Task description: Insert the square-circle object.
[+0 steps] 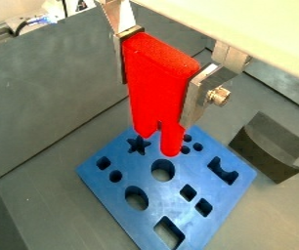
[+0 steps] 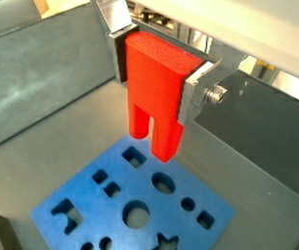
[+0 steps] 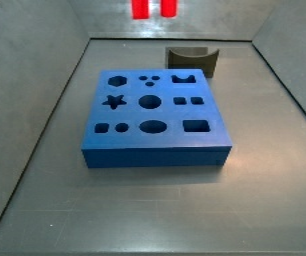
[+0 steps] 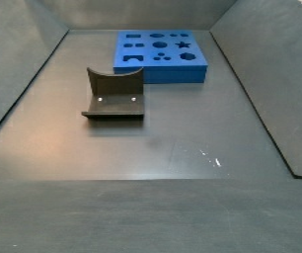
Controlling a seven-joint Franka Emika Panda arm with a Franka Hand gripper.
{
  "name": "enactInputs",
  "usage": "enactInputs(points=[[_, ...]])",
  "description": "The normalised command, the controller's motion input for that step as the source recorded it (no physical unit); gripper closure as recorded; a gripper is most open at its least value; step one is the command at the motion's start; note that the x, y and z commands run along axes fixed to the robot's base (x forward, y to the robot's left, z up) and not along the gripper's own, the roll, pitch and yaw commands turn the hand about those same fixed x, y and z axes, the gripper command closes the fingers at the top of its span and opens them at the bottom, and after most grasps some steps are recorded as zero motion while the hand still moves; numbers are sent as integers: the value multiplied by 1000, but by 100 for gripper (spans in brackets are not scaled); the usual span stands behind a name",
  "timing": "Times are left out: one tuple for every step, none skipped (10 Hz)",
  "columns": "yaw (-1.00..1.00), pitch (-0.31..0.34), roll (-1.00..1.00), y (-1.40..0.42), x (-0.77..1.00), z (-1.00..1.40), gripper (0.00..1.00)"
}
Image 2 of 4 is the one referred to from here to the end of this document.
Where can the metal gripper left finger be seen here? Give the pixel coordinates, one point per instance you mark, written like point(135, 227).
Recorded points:
point(116, 20)

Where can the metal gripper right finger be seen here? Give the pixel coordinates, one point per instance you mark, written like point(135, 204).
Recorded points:
point(201, 88)

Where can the red two-pronged plastic peg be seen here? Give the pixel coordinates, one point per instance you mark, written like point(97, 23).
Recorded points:
point(157, 67)

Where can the blue shape-hole insertion board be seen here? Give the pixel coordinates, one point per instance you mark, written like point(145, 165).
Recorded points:
point(131, 203)

